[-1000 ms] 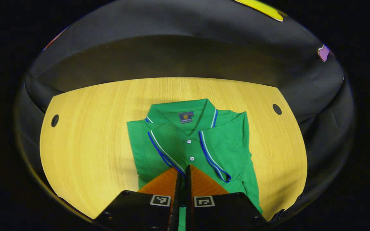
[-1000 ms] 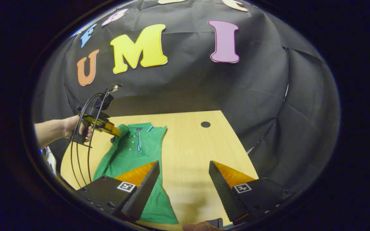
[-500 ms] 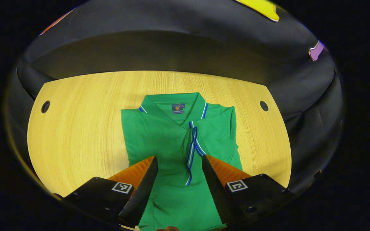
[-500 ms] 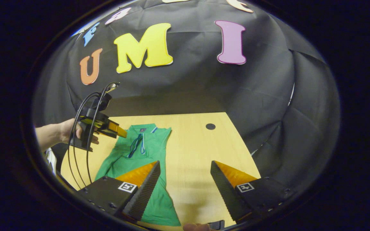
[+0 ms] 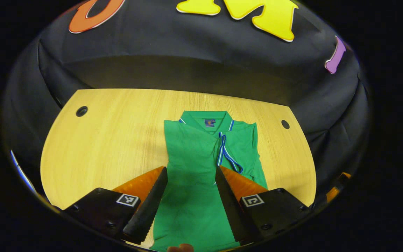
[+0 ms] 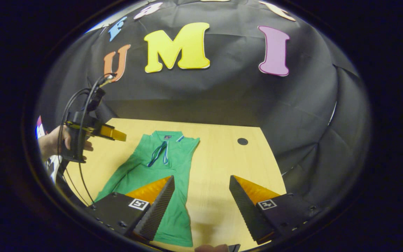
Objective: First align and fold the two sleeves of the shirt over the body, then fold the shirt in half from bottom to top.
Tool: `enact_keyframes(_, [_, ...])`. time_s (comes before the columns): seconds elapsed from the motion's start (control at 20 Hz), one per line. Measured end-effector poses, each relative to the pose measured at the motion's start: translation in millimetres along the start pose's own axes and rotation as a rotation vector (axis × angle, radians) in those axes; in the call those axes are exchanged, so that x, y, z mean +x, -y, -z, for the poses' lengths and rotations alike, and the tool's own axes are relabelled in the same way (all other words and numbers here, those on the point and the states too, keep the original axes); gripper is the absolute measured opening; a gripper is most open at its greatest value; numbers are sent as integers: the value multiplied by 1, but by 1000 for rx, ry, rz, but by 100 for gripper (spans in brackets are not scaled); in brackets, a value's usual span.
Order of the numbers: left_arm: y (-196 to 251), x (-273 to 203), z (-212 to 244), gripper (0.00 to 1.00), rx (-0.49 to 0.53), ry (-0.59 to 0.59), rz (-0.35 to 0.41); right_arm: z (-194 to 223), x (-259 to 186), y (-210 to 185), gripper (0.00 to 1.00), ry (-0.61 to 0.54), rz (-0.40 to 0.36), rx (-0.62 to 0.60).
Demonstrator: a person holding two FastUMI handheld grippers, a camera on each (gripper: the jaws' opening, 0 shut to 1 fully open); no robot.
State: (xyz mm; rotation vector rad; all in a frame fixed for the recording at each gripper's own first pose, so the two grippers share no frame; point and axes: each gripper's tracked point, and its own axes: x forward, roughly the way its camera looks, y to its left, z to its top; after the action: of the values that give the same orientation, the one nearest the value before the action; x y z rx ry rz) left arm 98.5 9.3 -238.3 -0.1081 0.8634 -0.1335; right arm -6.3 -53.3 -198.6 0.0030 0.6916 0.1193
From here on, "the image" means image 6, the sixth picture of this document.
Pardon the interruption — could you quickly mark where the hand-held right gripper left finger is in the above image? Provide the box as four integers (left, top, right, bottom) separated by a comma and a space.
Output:
84, 175, 176, 242

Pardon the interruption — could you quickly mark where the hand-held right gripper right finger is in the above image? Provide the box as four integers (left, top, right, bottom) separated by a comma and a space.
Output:
229, 175, 319, 245

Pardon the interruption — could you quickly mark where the green T-shirt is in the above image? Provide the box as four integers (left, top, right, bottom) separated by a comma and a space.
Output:
95, 131, 201, 247

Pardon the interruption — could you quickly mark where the white object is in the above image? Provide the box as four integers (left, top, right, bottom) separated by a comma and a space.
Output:
47, 156, 62, 184

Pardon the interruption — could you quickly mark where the black backdrop cloth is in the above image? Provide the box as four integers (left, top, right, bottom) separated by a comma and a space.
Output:
35, 0, 373, 207

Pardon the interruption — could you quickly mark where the black cable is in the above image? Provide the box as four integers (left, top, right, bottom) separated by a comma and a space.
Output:
78, 73, 116, 207
57, 87, 92, 207

